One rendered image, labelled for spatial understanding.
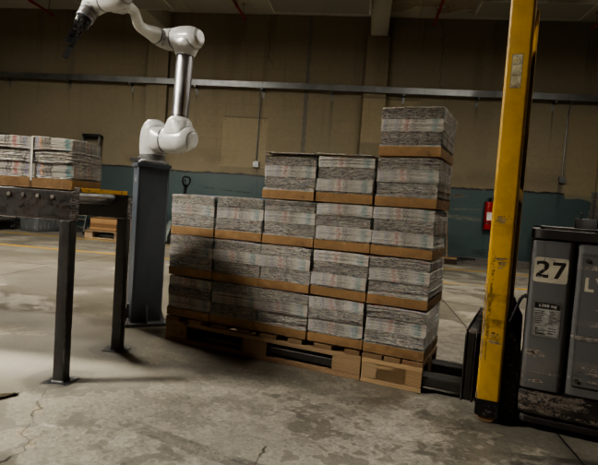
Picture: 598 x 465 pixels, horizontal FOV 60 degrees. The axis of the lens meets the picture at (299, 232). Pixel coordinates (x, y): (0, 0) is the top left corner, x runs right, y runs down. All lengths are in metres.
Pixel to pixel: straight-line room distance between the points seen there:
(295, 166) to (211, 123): 7.33
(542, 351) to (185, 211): 1.88
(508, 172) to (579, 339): 0.68
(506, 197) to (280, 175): 1.10
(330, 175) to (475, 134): 7.21
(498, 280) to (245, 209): 1.30
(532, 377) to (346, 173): 1.18
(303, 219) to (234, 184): 7.11
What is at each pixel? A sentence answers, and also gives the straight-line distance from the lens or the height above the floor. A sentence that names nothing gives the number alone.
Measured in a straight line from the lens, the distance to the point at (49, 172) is 2.56.
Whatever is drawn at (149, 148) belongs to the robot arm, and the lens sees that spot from 3.32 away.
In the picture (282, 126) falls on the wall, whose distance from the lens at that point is 9.57.
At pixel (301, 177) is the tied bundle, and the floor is 0.95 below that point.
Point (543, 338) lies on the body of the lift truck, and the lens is 2.24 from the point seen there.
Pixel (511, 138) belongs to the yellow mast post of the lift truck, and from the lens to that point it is 2.18.
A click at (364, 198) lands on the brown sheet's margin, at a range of 2.46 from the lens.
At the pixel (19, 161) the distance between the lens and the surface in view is 2.62.
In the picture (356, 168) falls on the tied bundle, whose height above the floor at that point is 1.00.
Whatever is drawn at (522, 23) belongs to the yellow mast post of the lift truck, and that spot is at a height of 1.56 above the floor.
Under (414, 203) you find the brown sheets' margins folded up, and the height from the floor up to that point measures 0.86.
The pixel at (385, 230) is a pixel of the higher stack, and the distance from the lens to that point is 2.43.
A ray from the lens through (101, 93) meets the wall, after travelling 10.80.
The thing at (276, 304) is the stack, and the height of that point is 0.30.
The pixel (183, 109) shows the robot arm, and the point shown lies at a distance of 3.26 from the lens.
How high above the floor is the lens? 0.81
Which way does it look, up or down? 3 degrees down
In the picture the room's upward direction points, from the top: 4 degrees clockwise
